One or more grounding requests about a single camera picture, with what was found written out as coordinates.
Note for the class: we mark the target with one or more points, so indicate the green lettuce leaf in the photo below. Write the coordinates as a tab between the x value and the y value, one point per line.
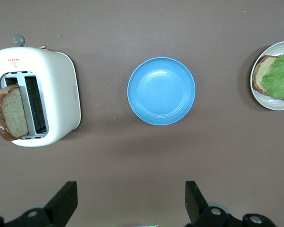
279	80

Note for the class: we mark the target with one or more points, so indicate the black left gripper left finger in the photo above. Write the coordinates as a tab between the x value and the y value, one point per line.
61	208

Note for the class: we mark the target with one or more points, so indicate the blue plate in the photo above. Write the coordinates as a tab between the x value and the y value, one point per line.
161	91

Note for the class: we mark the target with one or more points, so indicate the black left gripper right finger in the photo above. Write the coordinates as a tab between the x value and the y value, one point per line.
196	210

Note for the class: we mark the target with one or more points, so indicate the beige plate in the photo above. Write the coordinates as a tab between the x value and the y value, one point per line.
269	104

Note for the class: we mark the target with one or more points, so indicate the white toaster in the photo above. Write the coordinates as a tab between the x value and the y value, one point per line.
56	94

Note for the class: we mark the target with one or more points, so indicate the brown bread slice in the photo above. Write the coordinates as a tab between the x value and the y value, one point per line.
262	68
13	113

